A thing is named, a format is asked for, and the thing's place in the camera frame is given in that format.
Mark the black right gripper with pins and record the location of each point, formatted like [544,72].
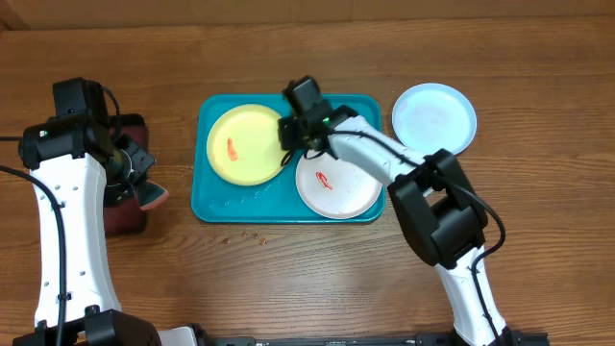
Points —
[286,130]

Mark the teal plastic tray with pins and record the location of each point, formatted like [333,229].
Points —
[217,201]

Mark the light blue plate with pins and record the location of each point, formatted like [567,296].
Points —
[431,116]

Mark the white plate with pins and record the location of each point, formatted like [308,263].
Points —
[336,189]

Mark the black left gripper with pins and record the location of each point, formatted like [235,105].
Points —
[113,192]

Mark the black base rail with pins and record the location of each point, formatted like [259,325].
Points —
[365,340]

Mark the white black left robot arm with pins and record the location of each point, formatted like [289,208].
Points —
[77,169]

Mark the pink green sponge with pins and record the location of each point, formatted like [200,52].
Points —
[151,195]

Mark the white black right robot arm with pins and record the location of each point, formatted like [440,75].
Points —
[440,215]

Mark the black dark red tray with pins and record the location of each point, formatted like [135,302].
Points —
[127,218]

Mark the yellow-green plate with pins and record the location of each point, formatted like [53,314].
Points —
[243,146]

